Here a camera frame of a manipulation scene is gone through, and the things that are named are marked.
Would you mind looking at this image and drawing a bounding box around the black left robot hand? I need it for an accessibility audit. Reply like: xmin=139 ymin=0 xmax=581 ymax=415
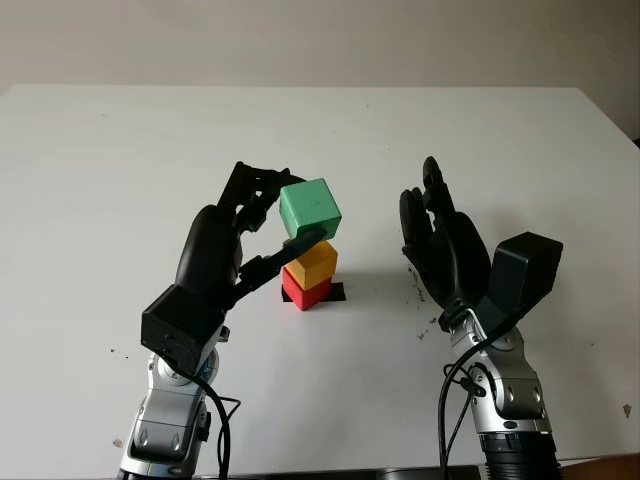
xmin=174 ymin=160 xmax=329 ymax=310

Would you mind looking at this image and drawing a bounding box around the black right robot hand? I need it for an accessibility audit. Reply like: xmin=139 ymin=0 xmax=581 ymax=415
xmin=398 ymin=155 xmax=494 ymax=321

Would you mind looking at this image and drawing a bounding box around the yellow block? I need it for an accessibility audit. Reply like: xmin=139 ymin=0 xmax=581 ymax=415
xmin=283 ymin=239 xmax=340 ymax=292

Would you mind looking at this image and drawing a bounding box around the red block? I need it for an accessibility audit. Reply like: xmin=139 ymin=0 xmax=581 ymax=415
xmin=282 ymin=266 xmax=334 ymax=313

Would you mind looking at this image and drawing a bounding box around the green block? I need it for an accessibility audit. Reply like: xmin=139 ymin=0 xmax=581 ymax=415
xmin=278 ymin=178 xmax=344 ymax=242

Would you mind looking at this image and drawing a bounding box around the black tape strip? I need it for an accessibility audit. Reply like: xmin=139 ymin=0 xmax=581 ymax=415
xmin=281 ymin=281 xmax=348 ymax=305

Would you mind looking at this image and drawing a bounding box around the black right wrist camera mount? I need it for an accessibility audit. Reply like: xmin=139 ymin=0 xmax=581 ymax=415
xmin=482 ymin=231 xmax=565 ymax=327

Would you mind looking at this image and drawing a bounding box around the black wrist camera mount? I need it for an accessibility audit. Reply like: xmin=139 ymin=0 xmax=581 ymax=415
xmin=140 ymin=283 xmax=227 ymax=377
xmin=482 ymin=231 xmax=565 ymax=327

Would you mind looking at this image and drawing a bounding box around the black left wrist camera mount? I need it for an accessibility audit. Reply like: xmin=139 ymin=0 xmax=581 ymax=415
xmin=140 ymin=283 xmax=227 ymax=377

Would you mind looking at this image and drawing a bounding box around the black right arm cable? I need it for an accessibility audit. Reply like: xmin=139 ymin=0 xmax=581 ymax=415
xmin=437 ymin=319 xmax=522 ymax=480

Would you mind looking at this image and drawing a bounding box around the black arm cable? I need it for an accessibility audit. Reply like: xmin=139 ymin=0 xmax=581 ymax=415
xmin=437 ymin=319 xmax=522 ymax=480
xmin=183 ymin=368 xmax=242 ymax=480

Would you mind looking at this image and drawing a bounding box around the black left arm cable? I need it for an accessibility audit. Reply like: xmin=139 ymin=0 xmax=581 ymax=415
xmin=183 ymin=368 xmax=242 ymax=480

